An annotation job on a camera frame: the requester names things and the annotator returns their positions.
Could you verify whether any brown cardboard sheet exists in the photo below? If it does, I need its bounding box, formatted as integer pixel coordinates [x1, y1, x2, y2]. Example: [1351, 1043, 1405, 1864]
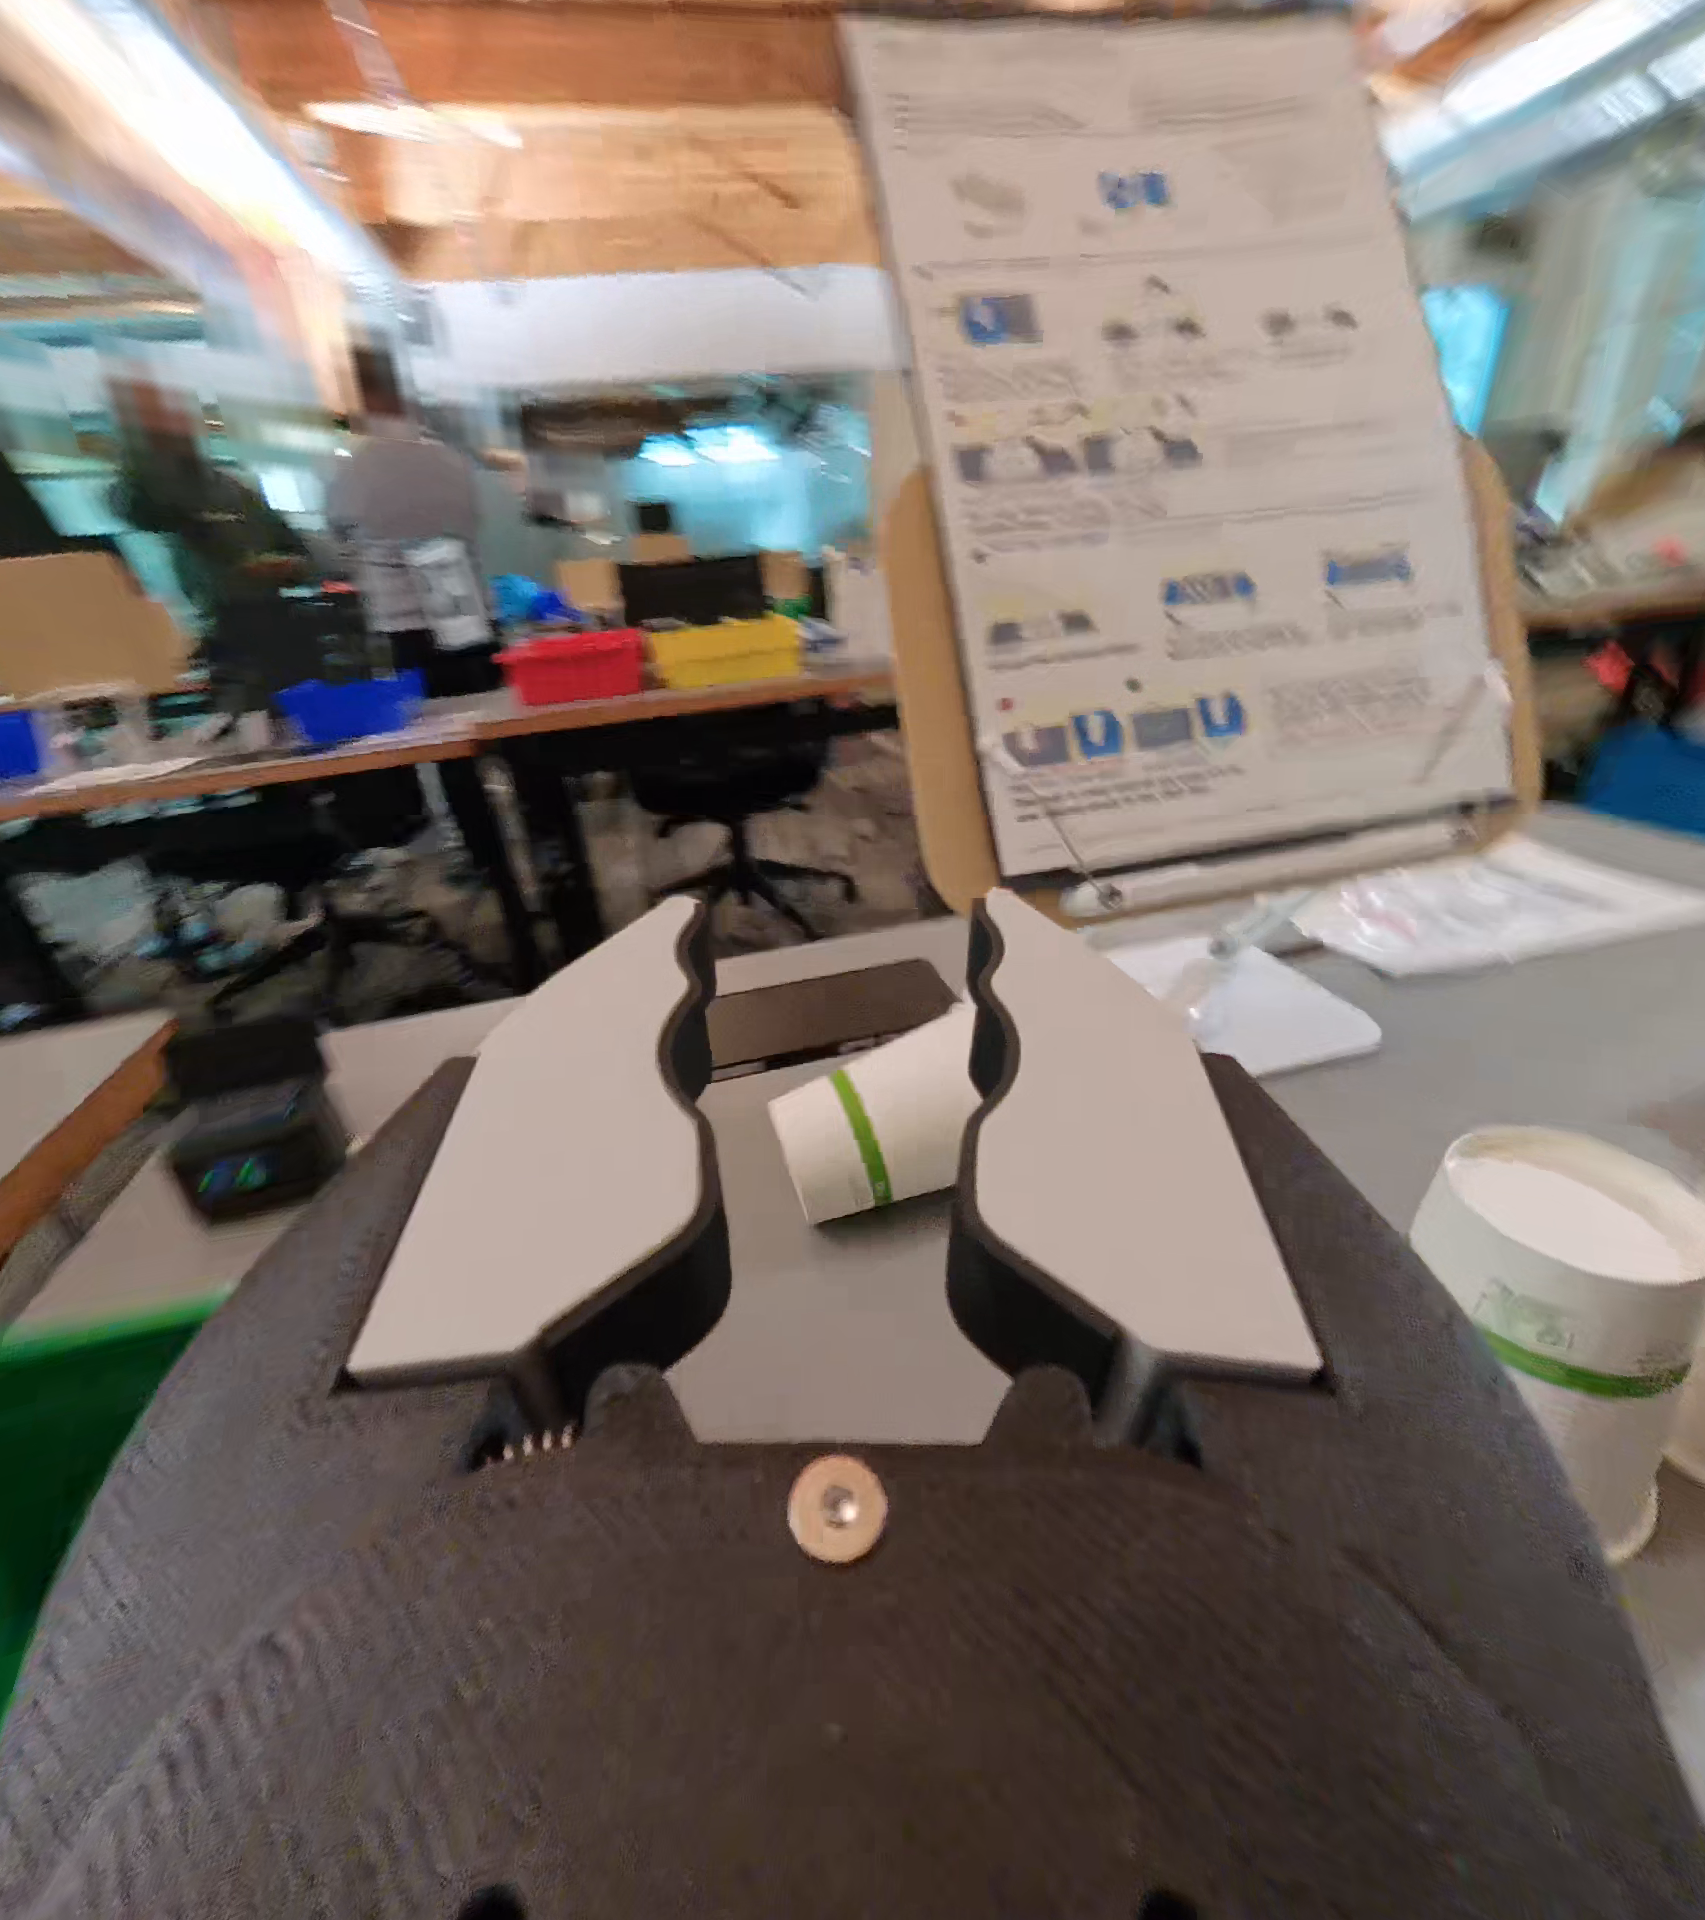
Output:
[0, 549, 188, 696]

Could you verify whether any black device with lit screen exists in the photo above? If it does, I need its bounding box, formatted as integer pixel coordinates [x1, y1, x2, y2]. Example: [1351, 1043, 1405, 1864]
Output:
[166, 1015, 350, 1228]

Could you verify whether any yellow plastic bin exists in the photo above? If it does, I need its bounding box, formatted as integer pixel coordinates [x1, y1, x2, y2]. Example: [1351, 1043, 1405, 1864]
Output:
[646, 611, 807, 691]

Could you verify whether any red plastic bin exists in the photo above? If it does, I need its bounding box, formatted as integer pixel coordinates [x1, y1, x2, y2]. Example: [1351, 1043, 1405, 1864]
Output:
[494, 625, 648, 707]

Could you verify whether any printed instruction sheet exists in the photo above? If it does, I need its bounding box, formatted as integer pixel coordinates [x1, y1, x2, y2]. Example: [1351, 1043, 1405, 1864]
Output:
[837, 12, 1517, 879]

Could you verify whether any wooden document stand white base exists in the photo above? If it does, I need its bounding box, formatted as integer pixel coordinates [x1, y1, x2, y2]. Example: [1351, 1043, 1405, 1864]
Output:
[837, 5, 1547, 1079]

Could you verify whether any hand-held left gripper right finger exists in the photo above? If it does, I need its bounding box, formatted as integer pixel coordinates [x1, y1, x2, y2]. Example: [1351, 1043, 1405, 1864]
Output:
[947, 883, 1328, 1430]

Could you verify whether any black office chair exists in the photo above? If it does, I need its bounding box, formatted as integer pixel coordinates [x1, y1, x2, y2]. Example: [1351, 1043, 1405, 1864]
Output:
[626, 704, 860, 939]

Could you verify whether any large blue plastic bin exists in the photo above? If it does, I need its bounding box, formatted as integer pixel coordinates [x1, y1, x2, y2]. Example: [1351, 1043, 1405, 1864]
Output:
[1585, 724, 1705, 857]

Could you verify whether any grey desk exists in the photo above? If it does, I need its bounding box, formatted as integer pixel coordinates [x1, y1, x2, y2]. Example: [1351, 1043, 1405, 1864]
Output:
[0, 802, 1705, 1920]

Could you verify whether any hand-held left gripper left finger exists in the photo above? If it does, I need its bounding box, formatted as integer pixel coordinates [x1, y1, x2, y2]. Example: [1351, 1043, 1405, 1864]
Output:
[345, 893, 731, 1450]

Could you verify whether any laminated paper sheet red label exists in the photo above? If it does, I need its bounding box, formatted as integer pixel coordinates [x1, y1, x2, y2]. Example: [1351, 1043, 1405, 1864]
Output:
[1295, 835, 1705, 980]

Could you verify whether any long wooden work table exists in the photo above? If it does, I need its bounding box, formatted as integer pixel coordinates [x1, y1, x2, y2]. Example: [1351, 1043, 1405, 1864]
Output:
[0, 660, 903, 1007]

